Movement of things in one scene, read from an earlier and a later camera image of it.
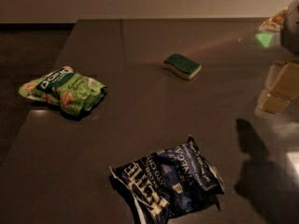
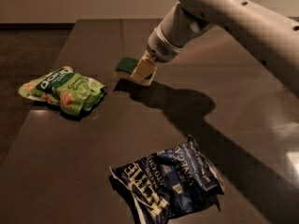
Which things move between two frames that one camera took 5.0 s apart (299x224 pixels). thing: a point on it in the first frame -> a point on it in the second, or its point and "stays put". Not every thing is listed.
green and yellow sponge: [186, 68] -> [124, 66]
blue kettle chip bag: [167, 182] stays put
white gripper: [291, 27] -> [161, 49]
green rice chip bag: [66, 89] stays put
